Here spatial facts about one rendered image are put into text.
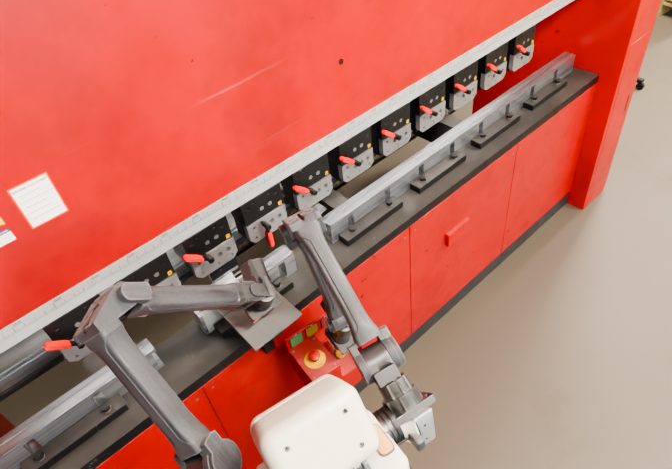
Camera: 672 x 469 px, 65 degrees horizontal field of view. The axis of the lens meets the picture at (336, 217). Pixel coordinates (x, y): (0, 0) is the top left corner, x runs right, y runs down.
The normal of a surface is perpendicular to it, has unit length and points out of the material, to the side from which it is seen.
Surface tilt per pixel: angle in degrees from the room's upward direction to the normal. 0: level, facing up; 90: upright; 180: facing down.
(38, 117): 90
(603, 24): 90
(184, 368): 0
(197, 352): 0
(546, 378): 0
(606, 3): 90
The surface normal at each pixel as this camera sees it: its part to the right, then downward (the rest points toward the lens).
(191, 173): 0.67, 0.45
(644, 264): -0.11, -0.73
